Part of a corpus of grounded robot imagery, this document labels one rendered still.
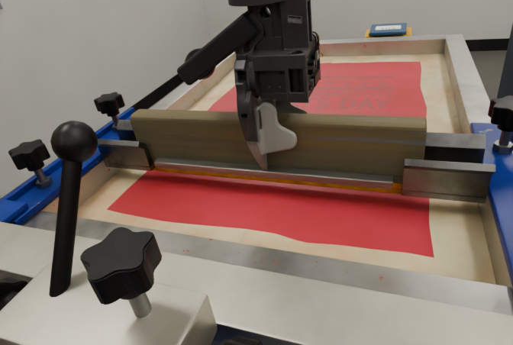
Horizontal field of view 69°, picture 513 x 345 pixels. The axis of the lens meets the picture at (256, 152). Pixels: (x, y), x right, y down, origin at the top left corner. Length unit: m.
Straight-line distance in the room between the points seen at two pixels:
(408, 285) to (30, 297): 0.28
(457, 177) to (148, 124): 0.39
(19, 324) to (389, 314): 0.22
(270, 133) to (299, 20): 0.13
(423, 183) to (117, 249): 0.33
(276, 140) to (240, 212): 0.11
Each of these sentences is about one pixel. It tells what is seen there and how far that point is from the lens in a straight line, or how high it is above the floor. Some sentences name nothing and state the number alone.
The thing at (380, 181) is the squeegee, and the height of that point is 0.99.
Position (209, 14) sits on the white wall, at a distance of 4.64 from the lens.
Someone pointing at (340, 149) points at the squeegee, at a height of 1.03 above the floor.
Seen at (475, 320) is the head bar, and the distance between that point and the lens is 0.28.
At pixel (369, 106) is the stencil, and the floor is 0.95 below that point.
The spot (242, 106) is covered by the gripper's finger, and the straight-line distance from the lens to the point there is 0.41.
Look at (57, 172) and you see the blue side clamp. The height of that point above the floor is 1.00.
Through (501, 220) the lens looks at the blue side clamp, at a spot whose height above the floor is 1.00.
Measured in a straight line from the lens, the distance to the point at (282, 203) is 0.48.
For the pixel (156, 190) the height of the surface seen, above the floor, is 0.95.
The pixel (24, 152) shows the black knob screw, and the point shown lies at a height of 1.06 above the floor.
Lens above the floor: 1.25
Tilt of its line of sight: 30 degrees down
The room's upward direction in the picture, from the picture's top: 9 degrees counter-clockwise
